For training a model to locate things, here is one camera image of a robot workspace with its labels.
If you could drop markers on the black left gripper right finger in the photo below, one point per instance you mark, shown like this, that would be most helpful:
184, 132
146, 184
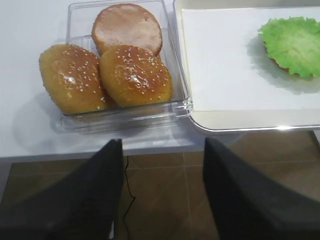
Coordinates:
247, 205

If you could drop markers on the flat bun bottom half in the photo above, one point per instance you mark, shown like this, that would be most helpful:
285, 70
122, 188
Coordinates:
127, 24

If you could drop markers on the sesame bun top left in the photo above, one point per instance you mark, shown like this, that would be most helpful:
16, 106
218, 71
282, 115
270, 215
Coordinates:
71, 76

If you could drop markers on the green lettuce leaf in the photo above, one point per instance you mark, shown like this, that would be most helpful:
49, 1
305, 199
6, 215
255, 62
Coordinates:
291, 28

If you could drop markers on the white paper sheet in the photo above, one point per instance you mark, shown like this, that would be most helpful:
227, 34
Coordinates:
228, 65

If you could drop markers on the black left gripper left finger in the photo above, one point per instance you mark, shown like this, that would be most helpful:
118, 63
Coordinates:
81, 206

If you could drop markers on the white metal tray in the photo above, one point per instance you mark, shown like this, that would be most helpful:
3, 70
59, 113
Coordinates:
243, 120

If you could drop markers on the sesame bun top right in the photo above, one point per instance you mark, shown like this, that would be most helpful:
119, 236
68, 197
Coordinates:
132, 76

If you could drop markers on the sesame bun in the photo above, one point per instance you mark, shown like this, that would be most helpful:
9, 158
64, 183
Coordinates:
71, 76
132, 76

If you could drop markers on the clear bun container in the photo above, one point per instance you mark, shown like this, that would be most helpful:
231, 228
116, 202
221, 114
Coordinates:
80, 20

